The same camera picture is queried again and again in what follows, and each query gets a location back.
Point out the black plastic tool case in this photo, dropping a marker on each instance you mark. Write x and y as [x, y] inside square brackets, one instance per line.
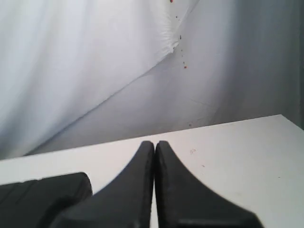
[36, 203]

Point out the white backdrop cloth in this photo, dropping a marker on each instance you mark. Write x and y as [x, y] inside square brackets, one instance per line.
[81, 72]

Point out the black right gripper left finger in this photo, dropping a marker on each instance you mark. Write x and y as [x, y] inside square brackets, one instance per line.
[124, 203]

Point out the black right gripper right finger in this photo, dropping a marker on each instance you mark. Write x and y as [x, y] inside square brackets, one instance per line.
[185, 202]

